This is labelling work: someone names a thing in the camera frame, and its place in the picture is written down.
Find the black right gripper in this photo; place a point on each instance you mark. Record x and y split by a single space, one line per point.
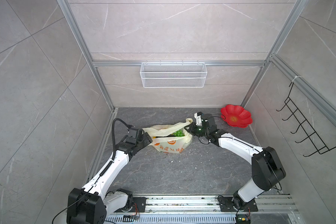
191 130

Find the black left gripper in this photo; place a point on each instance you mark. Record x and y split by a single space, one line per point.
146 138

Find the red flower-shaped plastic bowl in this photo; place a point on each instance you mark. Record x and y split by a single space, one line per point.
236 116

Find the cream plastic shopping bag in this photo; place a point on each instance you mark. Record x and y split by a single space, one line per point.
164 140

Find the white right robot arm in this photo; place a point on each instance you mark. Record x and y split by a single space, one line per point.
267 169

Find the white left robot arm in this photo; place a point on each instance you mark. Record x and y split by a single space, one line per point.
91 204

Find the green fake grapes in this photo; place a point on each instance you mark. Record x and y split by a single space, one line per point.
179 133

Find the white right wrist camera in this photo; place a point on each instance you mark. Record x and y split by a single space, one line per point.
198 119

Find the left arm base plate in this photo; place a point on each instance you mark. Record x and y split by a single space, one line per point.
135 204

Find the white wire mesh basket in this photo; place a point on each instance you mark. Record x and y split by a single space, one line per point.
173 75

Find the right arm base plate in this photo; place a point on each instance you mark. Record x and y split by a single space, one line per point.
231 204

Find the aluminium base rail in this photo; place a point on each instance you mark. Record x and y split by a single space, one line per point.
205 209

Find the black wire hook rack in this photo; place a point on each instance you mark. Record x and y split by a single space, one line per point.
311 135

